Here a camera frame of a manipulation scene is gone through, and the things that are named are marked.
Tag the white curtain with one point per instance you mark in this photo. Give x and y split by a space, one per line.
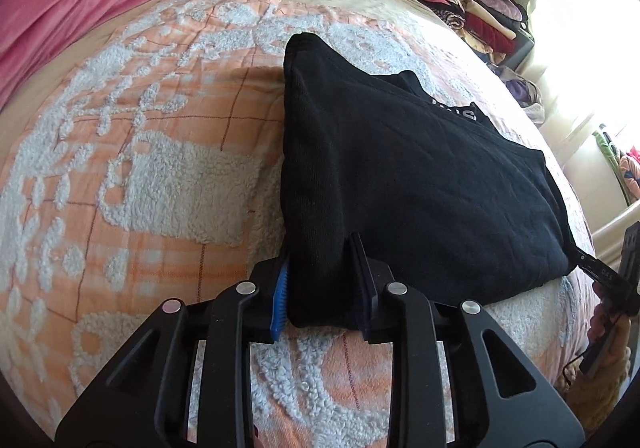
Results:
580 28

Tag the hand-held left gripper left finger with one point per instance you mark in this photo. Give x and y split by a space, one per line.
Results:
280 300

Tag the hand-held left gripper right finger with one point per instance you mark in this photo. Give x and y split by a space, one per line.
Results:
372 285

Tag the person's right hand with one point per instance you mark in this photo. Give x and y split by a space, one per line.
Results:
622 338

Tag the person's right forearm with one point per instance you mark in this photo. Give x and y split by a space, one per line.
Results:
600 388

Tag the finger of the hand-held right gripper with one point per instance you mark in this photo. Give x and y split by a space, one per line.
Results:
595 270

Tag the black storage box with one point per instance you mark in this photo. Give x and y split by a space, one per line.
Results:
525 48

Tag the orange and white patterned blanket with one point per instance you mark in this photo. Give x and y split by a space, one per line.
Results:
150 178

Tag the pile of folded clothes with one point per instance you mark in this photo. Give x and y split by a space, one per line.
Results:
465 3

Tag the colourful hanging clothes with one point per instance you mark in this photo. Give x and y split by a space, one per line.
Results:
625 163

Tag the black sweater with orange cuffs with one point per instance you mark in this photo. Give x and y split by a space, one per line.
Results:
410 178

